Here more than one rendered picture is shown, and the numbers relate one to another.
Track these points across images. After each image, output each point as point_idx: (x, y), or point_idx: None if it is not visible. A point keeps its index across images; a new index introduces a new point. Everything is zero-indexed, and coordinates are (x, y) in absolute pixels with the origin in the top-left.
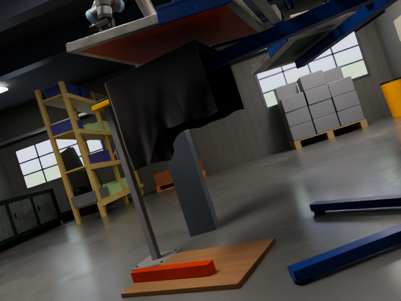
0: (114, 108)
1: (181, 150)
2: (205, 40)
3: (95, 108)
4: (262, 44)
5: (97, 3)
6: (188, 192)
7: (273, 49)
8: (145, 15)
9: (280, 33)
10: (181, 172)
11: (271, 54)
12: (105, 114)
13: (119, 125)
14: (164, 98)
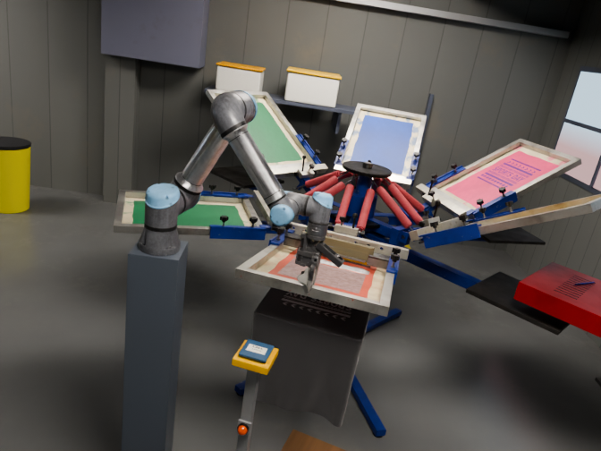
0: (356, 366)
1: (174, 385)
2: None
3: (269, 370)
4: None
5: (328, 221)
6: (168, 443)
7: (227, 234)
8: (202, 177)
9: None
10: (170, 418)
11: (218, 236)
12: (258, 373)
13: (351, 383)
14: None
